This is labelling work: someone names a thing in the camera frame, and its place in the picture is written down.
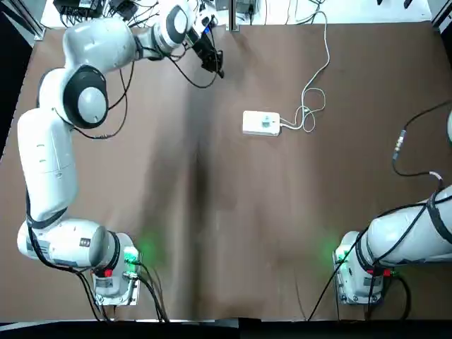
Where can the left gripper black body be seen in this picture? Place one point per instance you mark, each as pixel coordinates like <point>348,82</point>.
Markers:
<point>204,47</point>

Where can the white power strip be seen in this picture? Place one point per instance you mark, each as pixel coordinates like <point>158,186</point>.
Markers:
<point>252,123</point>

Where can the teal phone charger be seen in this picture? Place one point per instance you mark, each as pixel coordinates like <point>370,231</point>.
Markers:
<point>266,122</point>

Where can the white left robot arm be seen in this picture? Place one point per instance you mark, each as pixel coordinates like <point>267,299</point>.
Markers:
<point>46,166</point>

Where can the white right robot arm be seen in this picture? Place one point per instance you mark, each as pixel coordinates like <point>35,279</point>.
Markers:
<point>399,240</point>

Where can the black power adapter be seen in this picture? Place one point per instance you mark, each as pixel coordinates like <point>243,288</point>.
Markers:
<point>125,8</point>

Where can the aluminium profile post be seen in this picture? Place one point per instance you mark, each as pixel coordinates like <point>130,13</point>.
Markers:
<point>233,14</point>

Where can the black network switch box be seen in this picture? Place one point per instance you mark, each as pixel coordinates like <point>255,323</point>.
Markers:
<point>79,7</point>

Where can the aluminium frame rail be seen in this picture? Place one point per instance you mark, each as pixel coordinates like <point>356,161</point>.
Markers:
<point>441,21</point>
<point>39,32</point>

